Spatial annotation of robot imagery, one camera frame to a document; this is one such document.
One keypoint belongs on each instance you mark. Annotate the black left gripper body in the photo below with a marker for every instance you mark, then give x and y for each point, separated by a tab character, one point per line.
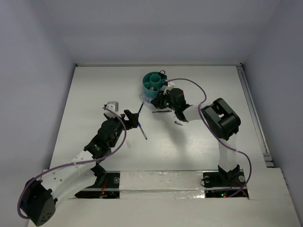
120	126

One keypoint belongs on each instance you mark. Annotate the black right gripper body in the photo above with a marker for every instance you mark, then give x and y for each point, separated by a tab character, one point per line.
168	102

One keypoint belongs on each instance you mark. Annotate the purple dark gel pen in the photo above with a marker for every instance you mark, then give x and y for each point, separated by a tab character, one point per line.
162	111

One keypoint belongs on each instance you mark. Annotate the clear blue-capped marker pen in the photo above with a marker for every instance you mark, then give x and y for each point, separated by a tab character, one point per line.
144	98

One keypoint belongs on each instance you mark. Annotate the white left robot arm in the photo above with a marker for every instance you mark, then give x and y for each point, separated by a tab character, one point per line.
43	194

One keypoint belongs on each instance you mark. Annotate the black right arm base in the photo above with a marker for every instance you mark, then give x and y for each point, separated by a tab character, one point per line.
222	184

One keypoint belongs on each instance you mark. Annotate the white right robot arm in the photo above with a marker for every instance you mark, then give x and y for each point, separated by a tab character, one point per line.
220	118

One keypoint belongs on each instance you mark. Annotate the blue ballpoint pen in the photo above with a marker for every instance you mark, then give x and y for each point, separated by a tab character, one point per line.
142	131

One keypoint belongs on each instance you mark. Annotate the blue gel pen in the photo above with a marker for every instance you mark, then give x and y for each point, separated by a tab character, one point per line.
141	106

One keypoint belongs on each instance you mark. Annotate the teal round desk organizer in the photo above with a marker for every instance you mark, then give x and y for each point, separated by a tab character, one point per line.
152	79

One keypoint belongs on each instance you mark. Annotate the clear plastic cap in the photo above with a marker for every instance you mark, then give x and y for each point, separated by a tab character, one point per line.
128	143

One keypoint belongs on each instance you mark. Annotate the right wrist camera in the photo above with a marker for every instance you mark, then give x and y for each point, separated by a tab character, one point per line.
169	85

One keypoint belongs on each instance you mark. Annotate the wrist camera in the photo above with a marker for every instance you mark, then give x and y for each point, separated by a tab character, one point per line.
169	85
111	107

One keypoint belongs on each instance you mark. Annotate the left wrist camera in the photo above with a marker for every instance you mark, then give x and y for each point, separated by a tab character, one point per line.
111	107

